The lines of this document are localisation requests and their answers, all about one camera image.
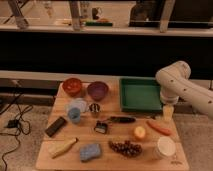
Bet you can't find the red bowl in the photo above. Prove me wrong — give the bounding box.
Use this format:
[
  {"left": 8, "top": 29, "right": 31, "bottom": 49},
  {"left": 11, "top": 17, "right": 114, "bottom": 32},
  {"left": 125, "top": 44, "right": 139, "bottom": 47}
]
[{"left": 62, "top": 78, "right": 82, "bottom": 96}]

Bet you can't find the small black square object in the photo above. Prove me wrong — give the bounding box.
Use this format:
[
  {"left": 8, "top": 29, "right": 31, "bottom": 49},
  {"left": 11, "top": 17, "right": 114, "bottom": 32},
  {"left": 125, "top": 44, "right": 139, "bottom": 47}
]
[{"left": 94, "top": 121, "right": 108, "bottom": 134}]

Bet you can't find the purple bowl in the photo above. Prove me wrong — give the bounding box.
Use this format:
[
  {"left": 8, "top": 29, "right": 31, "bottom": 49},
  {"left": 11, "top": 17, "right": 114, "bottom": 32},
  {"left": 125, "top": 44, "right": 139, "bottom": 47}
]
[{"left": 87, "top": 81, "right": 109, "bottom": 101}]

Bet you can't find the blue plastic cup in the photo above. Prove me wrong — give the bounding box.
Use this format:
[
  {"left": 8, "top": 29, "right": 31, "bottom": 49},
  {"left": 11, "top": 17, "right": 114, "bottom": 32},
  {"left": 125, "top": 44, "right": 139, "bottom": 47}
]
[{"left": 68, "top": 108, "right": 80, "bottom": 124}]

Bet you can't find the blue sponge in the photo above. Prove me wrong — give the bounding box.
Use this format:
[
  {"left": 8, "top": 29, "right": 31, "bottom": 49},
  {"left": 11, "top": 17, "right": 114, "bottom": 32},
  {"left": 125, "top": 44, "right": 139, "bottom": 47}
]
[{"left": 80, "top": 143, "right": 101, "bottom": 162}]

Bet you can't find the green plastic tray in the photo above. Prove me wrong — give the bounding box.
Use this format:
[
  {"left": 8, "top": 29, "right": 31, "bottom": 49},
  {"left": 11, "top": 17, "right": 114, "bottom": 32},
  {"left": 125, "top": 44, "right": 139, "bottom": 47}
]
[{"left": 119, "top": 78, "right": 162, "bottom": 113}]

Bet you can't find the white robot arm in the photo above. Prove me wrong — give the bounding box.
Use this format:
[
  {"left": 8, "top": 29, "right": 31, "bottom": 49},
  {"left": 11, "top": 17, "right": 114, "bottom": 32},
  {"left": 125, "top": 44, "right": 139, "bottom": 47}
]
[{"left": 155, "top": 61, "right": 213, "bottom": 120}]

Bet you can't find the small metal cup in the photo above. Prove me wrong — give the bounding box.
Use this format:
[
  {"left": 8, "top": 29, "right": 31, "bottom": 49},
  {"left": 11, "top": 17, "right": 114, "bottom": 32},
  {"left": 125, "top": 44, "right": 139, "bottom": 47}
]
[{"left": 89, "top": 103, "right": 100, "bottom": 117}]

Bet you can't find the bunch of dark grapes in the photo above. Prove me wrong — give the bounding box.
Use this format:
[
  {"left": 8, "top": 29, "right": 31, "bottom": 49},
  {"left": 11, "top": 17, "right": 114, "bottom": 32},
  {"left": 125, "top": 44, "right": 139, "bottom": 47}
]
[{"left": 108, "top": 141, "right": 142, "bottom": 157}]

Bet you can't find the wooden cutting board table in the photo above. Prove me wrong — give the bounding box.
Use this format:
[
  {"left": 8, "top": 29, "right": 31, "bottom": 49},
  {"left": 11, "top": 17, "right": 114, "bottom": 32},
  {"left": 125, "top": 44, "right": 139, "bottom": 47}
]
[{"left": 35, "top": 81, "right": 190, "bottom": 171}]

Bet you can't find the black handled tool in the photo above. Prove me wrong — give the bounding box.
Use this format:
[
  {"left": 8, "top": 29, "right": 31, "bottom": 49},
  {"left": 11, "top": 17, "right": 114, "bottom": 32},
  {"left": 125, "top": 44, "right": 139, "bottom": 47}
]
[{"left": 104, "top": 116, "right": 136, "bottom": 123}]

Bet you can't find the white lidded container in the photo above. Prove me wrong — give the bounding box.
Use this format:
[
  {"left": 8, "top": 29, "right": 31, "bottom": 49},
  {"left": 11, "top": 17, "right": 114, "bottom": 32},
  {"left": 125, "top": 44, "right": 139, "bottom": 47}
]
[{"left": 153, "top": 136, "right": 176, "bottom": 159}]

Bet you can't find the orange carrot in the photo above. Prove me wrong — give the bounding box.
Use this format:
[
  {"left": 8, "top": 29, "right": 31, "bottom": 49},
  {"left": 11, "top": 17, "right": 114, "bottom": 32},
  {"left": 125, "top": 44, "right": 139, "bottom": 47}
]
[{"left": 146, "top": 120, "right": 172, "bottom": 136}]

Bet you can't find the black power adapter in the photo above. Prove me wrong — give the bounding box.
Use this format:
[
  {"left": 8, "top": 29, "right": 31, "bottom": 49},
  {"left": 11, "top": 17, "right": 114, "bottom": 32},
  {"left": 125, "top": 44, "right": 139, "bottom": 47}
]
[{"left": 7, "top": 119, "right": 19, "bottom": 128}]

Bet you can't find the yellow orange fruit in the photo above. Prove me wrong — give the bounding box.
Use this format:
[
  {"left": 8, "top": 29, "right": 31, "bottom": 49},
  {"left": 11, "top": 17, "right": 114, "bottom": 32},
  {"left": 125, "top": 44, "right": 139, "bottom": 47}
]
[{"left": 134, "top": 126, "right": 146, "bottom": 140}]

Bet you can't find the black power cable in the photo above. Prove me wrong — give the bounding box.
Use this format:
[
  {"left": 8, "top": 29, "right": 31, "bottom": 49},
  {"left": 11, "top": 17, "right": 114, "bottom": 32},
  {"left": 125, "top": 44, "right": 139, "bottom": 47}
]
[{"left": 0, "top": 93, "right": 34, "bottom": 171}]

